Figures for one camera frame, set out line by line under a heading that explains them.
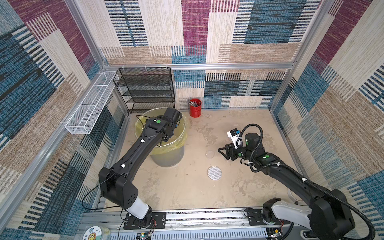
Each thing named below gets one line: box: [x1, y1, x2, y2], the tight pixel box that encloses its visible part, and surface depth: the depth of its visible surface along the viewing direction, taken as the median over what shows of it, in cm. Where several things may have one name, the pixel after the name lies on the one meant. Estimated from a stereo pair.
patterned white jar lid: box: [207, 165, 222, 181], surface depth 89 cm
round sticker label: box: [82, 225, 103, 240], surface depth 65 cm
